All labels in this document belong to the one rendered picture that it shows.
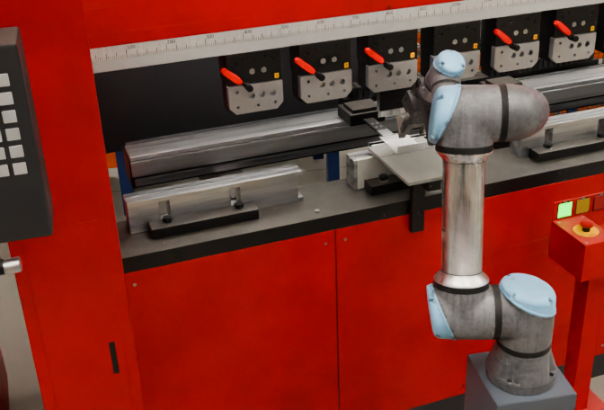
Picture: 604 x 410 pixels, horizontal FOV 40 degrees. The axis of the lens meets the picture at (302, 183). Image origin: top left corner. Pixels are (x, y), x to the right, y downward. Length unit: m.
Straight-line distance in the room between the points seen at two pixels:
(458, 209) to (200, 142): 1.08
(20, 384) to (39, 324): 1.19
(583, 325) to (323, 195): 0.88
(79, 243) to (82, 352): 0.31
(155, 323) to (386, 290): 0.70
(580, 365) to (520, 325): 1.00
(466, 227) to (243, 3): 0.84
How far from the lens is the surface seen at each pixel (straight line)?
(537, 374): 1.86
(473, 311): 1.76
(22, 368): 3.40
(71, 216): 2.01
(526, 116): 1.67
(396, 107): 2.43
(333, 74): 2.27
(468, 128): 1.65
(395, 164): 2.31
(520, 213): 2.63
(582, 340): 2.71
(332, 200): 2.39
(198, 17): 2.12
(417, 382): 2.78
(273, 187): 2.35
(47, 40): 1.86
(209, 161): 2.55
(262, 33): 2.18
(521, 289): 1.78
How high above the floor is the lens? 1.96
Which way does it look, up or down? 26 degrees down
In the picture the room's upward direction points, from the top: 2 degrees counter-clockwise
